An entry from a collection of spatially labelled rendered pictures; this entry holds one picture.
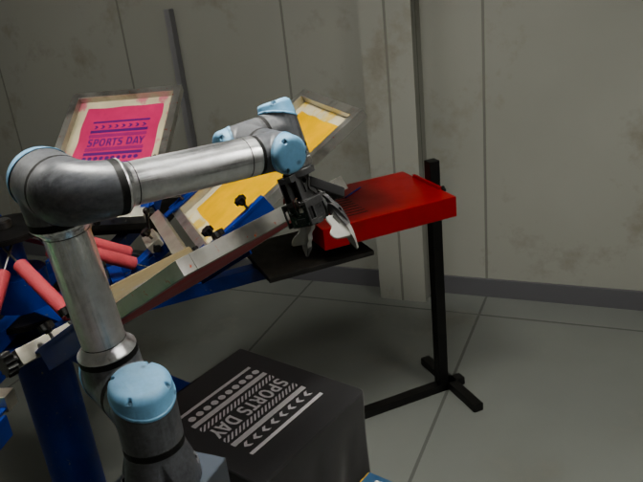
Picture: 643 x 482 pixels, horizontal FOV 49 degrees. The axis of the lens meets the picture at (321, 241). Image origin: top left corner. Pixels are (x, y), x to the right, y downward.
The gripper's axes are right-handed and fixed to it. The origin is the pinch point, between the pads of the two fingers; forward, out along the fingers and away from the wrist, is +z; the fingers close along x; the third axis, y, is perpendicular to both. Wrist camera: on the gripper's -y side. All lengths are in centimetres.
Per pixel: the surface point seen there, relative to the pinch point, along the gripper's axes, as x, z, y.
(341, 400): -30, 47, -15
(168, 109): -176, -51, -112
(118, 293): -73, -1, 11
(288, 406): -41, 44, -5
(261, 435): -39, 44, 8
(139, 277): -74, -2, 2
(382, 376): -133, 115, -146
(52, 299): -118, 0, 8
